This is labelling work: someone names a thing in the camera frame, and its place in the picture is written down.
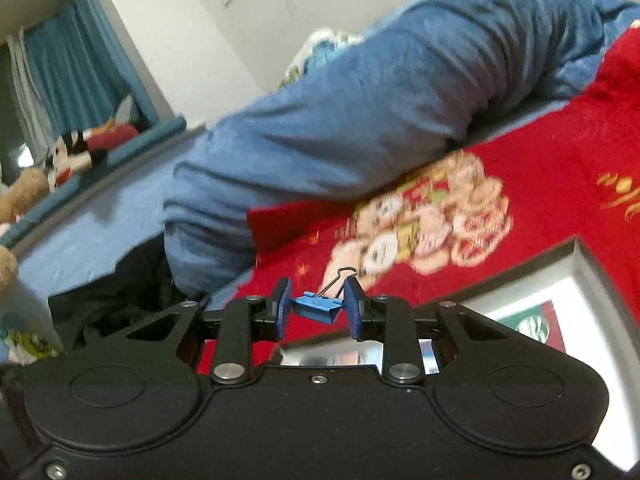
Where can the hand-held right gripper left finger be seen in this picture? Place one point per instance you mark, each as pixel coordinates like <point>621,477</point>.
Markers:
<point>282,310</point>

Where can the blue binder clip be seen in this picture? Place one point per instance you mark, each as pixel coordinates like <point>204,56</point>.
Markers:
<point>320,306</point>

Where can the floral pillow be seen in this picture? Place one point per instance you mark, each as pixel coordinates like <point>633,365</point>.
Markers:
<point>320,55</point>

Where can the blue plush blanket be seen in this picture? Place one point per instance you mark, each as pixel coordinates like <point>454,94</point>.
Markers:
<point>350,120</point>

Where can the dark cloth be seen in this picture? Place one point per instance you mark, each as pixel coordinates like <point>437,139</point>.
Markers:
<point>115,285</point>

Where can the red printed blanket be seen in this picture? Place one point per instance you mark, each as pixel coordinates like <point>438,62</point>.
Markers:
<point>550,195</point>

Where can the mouse plush toy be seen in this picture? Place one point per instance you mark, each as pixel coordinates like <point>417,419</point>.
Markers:
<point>80,152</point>

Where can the blue curtain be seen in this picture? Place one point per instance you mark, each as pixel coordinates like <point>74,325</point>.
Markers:
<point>80,65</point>

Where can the black cardboard box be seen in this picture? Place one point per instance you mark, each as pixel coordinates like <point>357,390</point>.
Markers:
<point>600,300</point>

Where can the colourful book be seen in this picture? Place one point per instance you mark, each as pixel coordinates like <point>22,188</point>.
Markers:
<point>537,325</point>

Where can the floral white cloth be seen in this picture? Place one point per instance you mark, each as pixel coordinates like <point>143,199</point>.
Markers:
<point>25,342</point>

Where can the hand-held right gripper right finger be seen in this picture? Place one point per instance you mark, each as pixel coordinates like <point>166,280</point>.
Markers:
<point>352,310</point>

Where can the brown plush toy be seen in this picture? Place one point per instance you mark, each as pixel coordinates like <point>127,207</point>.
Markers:
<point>22,192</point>

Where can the blue window ledge cushion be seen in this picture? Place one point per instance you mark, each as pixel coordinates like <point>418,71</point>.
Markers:
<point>135,142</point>

